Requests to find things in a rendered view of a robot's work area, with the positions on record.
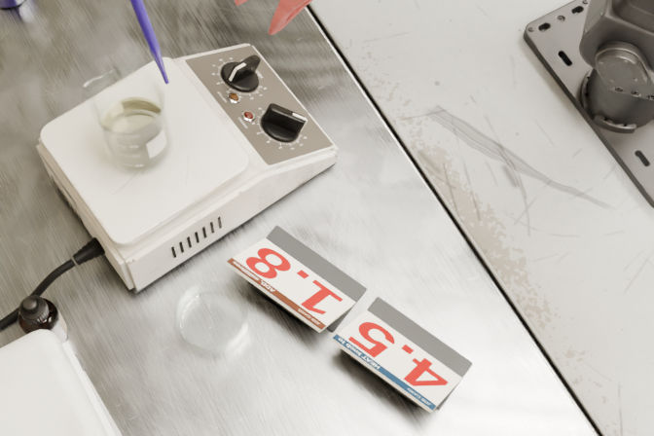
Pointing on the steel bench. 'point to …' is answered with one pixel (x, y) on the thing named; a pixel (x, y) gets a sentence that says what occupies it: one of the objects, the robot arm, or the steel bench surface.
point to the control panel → (312, 138)
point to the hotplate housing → (308, 166)
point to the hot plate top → (183, 179)
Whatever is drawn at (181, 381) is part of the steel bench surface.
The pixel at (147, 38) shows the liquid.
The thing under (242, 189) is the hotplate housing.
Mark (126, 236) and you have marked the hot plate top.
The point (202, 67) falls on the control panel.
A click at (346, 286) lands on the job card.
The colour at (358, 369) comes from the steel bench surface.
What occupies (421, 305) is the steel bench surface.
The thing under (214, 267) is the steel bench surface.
